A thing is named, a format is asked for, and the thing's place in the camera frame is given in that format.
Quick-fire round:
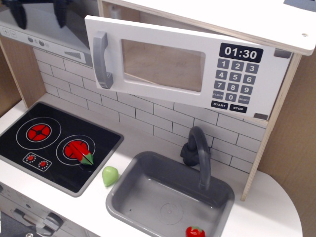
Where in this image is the grey toy sink basin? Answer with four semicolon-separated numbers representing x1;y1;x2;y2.
106;152;235;237

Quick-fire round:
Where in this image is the green toy pear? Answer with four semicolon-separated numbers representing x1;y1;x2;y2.
102;166;119;187

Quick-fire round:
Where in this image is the grey toy oven handle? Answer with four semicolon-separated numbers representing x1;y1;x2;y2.
11;208;64;237

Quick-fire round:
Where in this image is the white wooden microwave cabinet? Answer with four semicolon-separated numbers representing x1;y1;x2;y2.
97;0;316;200

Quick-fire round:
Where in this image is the grey microwave door handle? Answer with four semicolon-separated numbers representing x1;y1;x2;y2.
93;31;113;89

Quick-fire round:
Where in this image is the black toy stove top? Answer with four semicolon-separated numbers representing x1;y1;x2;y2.
0;102;123;197

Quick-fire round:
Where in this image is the grey toy range hood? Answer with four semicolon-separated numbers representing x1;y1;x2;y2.
0;3;93;67

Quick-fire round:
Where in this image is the red toy strawberry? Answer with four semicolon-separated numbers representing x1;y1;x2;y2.
185;226;205;237

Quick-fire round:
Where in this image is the white toy microwave door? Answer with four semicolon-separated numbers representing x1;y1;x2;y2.
85;16;292;120

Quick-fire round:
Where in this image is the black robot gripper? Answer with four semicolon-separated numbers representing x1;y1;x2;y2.
9;0;73;29

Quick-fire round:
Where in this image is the red toy chili pepper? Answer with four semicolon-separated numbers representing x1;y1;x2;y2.
68;141;94;165

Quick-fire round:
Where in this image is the dark grey toy faucet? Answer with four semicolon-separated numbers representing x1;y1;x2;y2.
180;126;211;190

